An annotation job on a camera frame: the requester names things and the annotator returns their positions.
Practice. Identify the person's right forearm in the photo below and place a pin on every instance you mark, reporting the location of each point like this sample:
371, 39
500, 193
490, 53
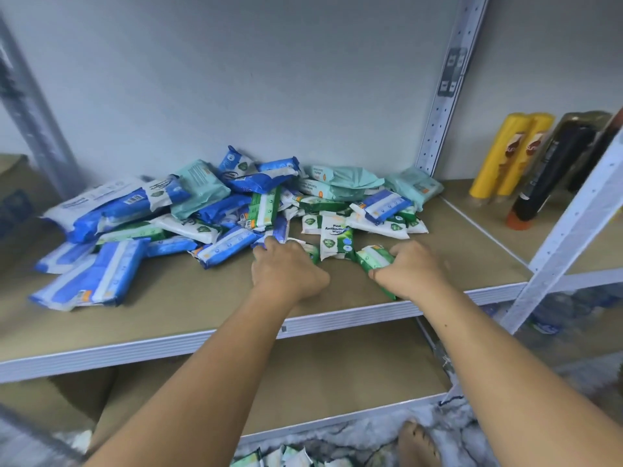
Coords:
516, 384

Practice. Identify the person's right foot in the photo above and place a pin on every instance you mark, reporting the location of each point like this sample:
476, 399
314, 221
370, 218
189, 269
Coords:
419, 447

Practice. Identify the grey metal shelf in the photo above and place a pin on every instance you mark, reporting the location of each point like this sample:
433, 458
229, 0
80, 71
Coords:
146, 348

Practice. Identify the person's left forearm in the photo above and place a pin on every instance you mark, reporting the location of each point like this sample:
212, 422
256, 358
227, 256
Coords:
204, 394

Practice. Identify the black bottle orange cap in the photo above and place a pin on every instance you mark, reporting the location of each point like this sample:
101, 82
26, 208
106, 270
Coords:
550, 175

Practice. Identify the yellow bottle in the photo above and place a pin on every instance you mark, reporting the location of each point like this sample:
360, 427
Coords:
531, 150
496, 155

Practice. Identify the water bottles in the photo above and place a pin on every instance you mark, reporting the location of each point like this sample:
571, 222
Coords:
574, 321

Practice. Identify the person's left hand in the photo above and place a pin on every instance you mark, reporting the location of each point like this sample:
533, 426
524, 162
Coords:
287, 275

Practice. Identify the person's right hand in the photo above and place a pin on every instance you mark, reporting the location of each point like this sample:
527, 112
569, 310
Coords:
419, 272

